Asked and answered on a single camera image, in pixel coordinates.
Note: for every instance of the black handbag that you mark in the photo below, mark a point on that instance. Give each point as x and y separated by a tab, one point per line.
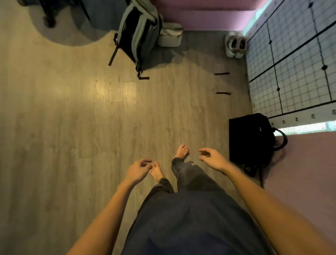
249	139

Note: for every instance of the person's foot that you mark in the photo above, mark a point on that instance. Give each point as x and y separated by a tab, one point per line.
182	151
157	172

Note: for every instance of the white floor bin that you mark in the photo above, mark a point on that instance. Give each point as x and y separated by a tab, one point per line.
170	36

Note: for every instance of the person's dark blue shirt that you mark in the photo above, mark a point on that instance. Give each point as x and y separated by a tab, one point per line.
194	226

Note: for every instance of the white grid height chart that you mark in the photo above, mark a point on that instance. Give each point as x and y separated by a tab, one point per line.
294	65

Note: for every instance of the person's dark grey jeans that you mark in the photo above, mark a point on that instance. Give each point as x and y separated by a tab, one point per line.
189	176

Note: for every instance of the person's left foot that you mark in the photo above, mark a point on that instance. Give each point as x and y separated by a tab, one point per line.
157	172

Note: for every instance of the person's left hand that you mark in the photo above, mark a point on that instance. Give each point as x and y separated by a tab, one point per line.
137	173

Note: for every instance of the person's right forearm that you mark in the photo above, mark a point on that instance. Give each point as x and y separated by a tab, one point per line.
275	210

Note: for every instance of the grey black backpack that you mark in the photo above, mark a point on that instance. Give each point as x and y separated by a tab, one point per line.
136	34

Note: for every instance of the person's left forearm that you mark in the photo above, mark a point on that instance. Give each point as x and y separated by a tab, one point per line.
102	223

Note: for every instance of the person's right foot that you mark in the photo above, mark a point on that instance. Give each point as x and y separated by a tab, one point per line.
182	151

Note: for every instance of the pink counter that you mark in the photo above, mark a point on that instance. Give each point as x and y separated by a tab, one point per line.
210	15

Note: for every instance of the round marble table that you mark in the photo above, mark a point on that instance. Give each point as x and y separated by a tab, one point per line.
49	21

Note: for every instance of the person's right hand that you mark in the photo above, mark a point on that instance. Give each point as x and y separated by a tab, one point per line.
215	160

